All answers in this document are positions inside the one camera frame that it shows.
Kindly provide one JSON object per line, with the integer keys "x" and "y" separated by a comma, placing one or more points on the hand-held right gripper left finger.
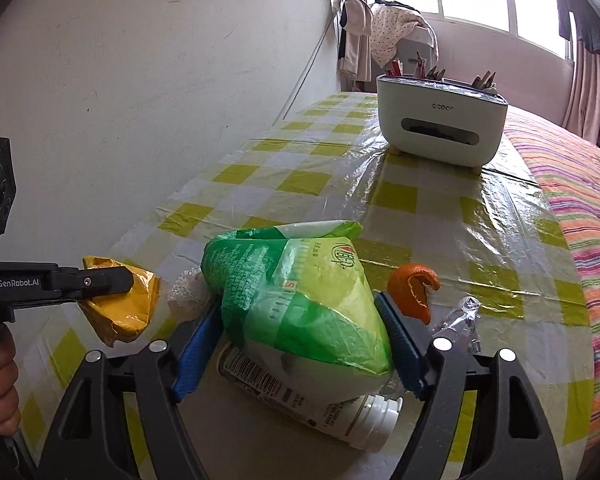
{"x": 200, "y": 355}

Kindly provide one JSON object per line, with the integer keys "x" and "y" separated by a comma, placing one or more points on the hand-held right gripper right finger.
{"x": 400, "y": 340}

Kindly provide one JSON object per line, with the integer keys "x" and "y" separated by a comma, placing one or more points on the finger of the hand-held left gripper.
{"x": 100, "y": 282}

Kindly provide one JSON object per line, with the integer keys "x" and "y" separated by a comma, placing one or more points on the yellow wrapper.
{"x": 125, "y": 315}

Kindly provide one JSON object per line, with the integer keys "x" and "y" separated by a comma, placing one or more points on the orange peel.
{"x": 410, "y": 285}

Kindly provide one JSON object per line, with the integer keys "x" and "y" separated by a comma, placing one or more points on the silver blister pill pack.
{"x": 455, "y": 325}

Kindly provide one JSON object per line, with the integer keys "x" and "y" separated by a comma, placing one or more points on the green plastic bag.
{"x": 305, "y": 310}

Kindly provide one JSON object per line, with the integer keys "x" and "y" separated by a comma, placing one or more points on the white labelled bottle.
{"x": 305, "y": 405}

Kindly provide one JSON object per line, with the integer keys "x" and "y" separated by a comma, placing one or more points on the person's left hand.
{"x": 0, "y": 395}

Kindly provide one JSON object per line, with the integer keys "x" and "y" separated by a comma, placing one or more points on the white tissue box organizer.
{"x": 430, "y": 130}

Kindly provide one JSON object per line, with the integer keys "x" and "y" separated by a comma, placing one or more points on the striped bedsheet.
{"x": 580, "y": 200}

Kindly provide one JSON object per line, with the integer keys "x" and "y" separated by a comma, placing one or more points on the beige curtain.
{"x": 585, "y": 100}
{"x": 355, "y": 60}

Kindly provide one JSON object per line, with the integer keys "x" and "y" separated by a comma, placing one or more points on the white floor appliance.
{"x": 417, "y": 52}

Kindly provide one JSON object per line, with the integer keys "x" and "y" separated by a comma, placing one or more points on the white dotted cloth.
{"x": 390, "y": 35}

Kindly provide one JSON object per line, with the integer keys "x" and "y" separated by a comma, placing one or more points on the row of hanging clothes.
{"x": 585, "y": 25}

